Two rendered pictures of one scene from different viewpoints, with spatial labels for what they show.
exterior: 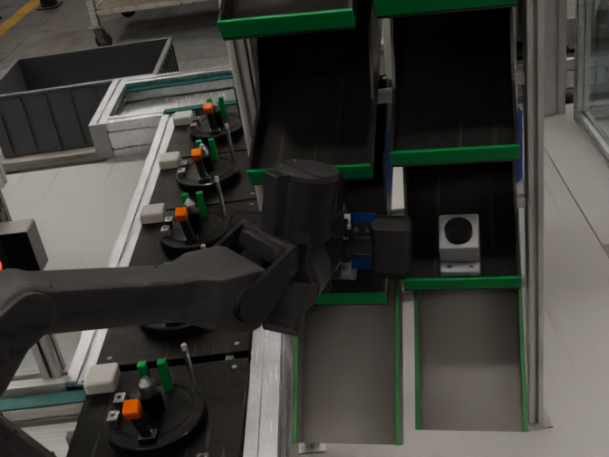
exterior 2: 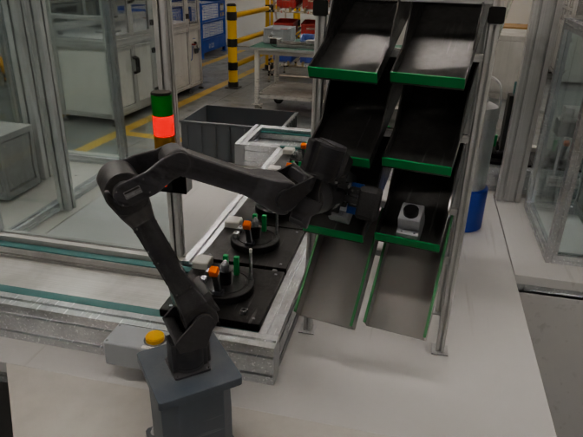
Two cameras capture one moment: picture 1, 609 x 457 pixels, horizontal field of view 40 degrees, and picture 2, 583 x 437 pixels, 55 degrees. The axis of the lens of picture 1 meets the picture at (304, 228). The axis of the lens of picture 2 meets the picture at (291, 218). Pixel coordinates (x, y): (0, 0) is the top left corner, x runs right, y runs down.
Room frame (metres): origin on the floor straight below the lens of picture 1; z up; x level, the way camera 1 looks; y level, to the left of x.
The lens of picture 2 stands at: (-0.24, -0.07, 1.70)
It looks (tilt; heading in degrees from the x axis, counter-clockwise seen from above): 25 degrees down; 8
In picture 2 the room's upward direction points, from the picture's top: 1 degrees clockwise
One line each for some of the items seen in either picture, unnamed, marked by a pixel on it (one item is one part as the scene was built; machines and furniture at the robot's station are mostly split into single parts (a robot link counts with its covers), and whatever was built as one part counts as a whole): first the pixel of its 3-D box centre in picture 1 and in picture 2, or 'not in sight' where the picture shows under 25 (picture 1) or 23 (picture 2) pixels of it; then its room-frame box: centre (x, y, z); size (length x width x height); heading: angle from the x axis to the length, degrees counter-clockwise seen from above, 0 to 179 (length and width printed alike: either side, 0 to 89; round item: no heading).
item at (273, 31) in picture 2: not in sight; (279, 34); (6.57, 1.07, 0.90); 0.40 x 0.30 x 0.17; 173
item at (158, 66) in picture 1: (90, 95); (240, 134); (2.98, 0.70, 0.73); 0.62 x 0.42 x 0.23; 85
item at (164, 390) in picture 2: not in sight; (191, 407); (0.50, 0.21, 0.96); 0.15 x 0.15 x 0.20; 36
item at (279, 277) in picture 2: (159, 427); (225, 292); (0.89, 0.24, 0.96); 0.24 x 0.24 x 0.02; 85
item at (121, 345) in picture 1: (175, 291); (255, 229); (1.14, 0.22, 1.01); 0.24 x 0.24 x 0.13; 85
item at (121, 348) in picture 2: not in sight; (156, 350); (0.68, 0.34, 0.93); 0.21 x 0.07 x 0.06; 85
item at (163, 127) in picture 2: not in sight; (163, 125); (1.02, 0.42, 1.33); 0.05 x 0.05 x 0.05
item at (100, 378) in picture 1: (103, 383); (203, 264); (0.99, 0.33, 0.97); 0.05 x 0.05 x 0.04; 85
